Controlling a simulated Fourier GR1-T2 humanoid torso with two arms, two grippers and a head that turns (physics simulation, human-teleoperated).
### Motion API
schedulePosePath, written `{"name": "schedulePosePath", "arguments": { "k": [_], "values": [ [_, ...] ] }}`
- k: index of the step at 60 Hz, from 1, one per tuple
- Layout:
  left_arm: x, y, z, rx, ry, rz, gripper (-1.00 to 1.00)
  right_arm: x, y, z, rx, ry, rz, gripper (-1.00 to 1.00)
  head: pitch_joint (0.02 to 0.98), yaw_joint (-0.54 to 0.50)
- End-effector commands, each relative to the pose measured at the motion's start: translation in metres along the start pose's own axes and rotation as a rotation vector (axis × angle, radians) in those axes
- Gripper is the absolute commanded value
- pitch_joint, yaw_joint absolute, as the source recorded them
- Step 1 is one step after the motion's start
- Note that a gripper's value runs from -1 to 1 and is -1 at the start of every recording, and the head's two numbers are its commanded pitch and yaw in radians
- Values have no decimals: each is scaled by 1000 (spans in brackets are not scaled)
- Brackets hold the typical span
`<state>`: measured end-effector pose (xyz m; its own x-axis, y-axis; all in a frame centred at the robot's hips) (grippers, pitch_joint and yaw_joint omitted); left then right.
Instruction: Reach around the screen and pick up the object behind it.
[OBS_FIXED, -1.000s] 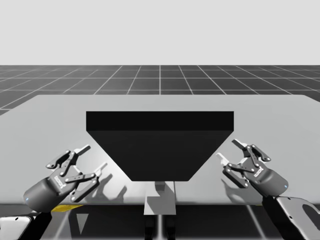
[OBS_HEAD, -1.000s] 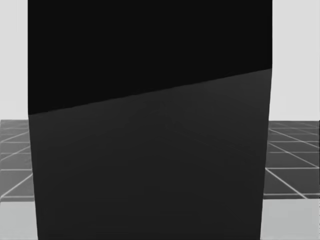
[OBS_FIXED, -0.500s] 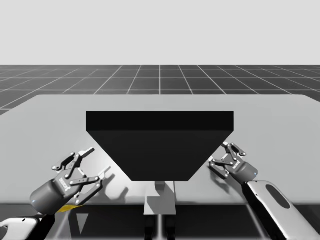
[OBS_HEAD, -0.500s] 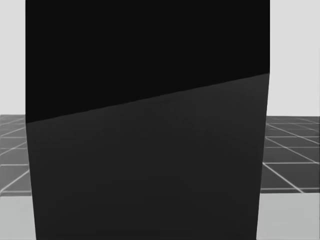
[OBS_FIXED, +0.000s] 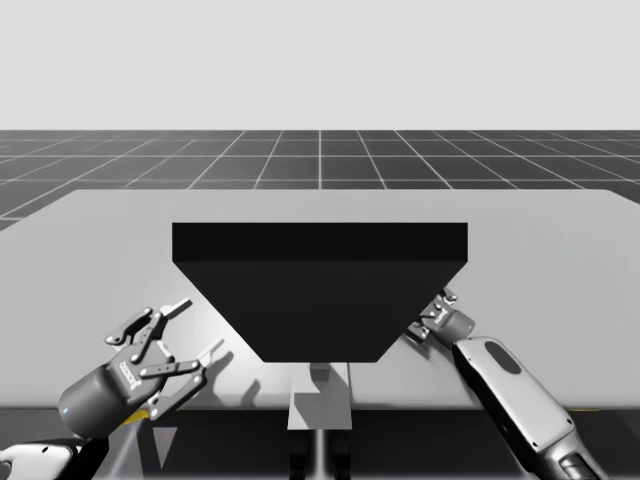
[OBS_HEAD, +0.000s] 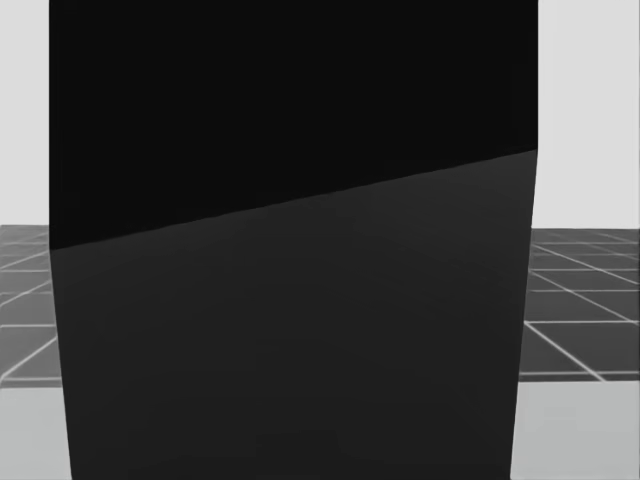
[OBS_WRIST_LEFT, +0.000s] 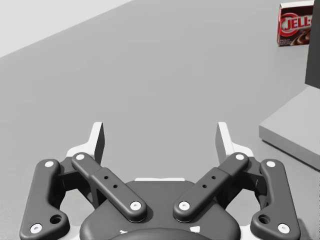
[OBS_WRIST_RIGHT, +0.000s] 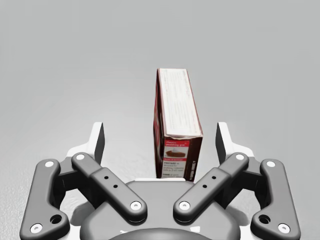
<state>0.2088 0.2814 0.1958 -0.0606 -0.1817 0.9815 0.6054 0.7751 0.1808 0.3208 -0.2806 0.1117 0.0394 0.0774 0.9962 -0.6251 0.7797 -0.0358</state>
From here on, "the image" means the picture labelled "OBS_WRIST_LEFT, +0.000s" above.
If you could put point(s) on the grey stand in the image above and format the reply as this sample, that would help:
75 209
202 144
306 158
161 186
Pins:
295 130

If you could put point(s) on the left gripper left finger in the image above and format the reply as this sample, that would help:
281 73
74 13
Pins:
110 183

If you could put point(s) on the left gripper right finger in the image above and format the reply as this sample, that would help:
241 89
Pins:
211 183

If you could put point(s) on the red and white carton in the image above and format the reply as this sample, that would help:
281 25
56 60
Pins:
295 25

